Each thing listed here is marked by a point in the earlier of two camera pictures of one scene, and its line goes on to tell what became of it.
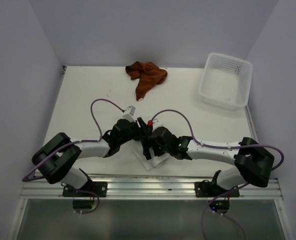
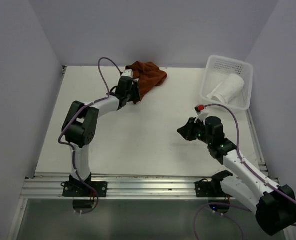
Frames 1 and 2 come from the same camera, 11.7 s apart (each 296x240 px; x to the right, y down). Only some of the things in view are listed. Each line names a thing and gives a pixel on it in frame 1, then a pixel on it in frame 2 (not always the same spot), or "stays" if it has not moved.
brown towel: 149,75 stays
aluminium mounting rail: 152,187 stays
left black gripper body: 132,134 to 133,94
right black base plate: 206,189 stays
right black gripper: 149,142 to 186,130
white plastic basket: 225,81 stays
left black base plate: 100,188 stays
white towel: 151,162 to 227,90
